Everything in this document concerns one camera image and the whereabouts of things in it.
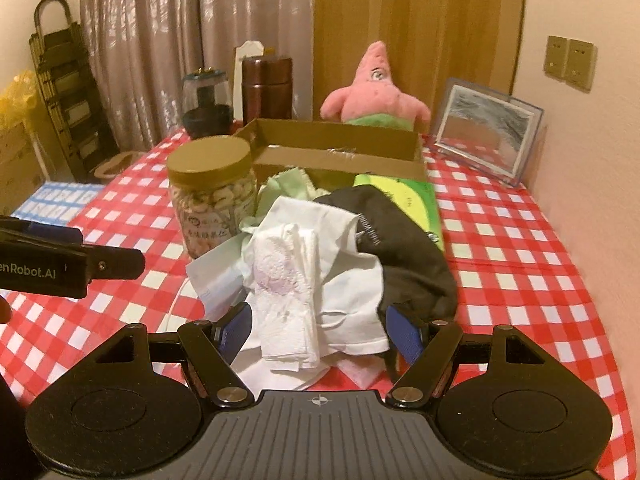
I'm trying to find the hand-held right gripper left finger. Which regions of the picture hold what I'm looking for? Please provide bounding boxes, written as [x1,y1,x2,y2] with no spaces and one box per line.
[95,302,256,408]

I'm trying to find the glass jar with dark lid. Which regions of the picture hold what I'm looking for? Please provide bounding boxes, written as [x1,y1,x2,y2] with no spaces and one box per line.
[181,67,235,139]

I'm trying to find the beige wall socket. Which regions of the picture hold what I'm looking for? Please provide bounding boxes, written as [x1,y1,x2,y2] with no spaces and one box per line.
[565,39,597,92]
[544,35,571,80]

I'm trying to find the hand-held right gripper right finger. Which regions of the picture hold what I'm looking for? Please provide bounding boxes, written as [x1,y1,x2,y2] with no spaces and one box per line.
[382,302,548,408]

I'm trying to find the stacked cardboard cartons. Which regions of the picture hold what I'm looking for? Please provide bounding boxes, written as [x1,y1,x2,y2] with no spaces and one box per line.
[0,119,52,217]

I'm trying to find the black cloth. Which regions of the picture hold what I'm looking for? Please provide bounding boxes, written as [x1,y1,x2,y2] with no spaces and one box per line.
[314,184,459,332]

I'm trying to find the red white checked tablecloth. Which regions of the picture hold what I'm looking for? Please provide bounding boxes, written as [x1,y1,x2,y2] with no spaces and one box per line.
[0,127,634,480]

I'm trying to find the brown metal thermos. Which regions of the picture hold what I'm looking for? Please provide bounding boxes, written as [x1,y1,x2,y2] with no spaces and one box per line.
[241,55,294,126]

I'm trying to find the wooden door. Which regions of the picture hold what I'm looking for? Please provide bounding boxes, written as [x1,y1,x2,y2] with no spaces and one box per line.
[312,0,527,134]

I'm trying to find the white cloth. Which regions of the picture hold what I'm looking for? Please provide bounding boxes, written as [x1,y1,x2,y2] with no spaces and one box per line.
[241,195,392,392]

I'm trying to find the black folding step ladder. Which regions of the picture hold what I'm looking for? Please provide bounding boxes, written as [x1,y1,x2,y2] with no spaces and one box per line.
[29,0,122,184]

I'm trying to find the nut jar with gold lid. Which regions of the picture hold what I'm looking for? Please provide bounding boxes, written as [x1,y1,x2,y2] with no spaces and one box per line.
[166,135,259,260]

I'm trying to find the clear picture frame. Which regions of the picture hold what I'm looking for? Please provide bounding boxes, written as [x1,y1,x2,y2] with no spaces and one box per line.
[432,77,545,189]

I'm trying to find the yellow plastic bag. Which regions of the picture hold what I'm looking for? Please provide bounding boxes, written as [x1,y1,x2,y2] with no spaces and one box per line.
[0,71,41,132]

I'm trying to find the beige patterned curtain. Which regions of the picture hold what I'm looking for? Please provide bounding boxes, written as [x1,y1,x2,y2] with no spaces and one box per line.
[80,0,316,153]

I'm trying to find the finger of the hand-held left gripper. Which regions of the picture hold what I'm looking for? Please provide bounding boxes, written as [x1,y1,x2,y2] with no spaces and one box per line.
[0,215,84,247]
[82,246,146,281]

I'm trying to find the small tan object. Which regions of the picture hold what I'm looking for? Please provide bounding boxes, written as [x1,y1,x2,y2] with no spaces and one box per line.
[92,152,137,179]

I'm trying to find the green yellow packet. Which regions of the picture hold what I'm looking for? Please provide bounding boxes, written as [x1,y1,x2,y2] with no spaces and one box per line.
[352,174,447,257]

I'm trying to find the light green cloth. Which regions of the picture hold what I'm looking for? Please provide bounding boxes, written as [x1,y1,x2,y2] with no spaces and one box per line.
[240,170,327,234]

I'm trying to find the pink starfish plush toy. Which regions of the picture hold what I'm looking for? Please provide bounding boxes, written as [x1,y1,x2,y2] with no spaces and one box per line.
[320,41,432,134]

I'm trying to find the brown cardboard box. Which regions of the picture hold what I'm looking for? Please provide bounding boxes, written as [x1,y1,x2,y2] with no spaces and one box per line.
[232,117,429,197]

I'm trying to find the white plastic bag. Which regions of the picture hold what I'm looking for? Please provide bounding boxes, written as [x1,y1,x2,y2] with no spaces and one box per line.
[245,225,327,374]

